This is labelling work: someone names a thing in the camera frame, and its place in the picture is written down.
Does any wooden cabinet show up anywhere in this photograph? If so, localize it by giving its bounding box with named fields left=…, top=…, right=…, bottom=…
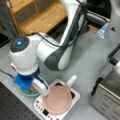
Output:
left=5, top=0, right=67, bottom=34

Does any black cable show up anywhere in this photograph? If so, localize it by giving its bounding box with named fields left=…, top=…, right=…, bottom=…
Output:
left=0, top=68, right=17, bottom=79

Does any silver toaster oven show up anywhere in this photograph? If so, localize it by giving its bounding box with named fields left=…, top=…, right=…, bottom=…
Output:
left=91, top=44, right=120, bottom=120

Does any pink pan with white handle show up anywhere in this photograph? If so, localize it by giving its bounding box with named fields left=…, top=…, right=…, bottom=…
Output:
left=43, top=75, right=77, bottom=115

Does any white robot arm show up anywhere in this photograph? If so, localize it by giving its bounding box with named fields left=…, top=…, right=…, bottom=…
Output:
left=9, top=0, right=87, bottom=96

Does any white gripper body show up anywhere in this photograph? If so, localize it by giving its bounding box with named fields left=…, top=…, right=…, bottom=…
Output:
left=32, top=78, right=50, bottom=96

